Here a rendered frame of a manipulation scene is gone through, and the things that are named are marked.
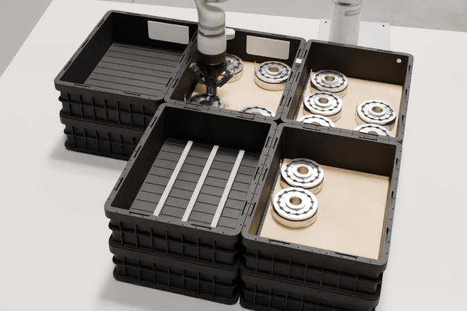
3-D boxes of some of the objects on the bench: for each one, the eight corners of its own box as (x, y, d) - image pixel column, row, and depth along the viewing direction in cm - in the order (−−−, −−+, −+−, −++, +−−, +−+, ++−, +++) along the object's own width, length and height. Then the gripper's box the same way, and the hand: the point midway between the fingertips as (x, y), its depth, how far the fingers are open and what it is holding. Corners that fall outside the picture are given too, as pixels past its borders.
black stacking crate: (165, 170, 203) (163, 135, 196) (274, 190, 198) (276, 155, 190) (110, 281, 173) (105, 245, 166) (236, 308, 168) (238, 273, 160)
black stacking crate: (274, 190, 198) (276, 155, 190) (388, 212, 193) (396, 176, 185) (236, 309, 168) (238, 273, 160) (371, 338, 162) (379, 303, 155)
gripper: (182, 48, 195) (183, 101, 205) (233, 56, 192) (232, 108, 203) (190, 33, 200) (192, 85, 211) (240, 41, 198) (239, 93, 208)
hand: (211, 91), depth 205 cm, fingers closed
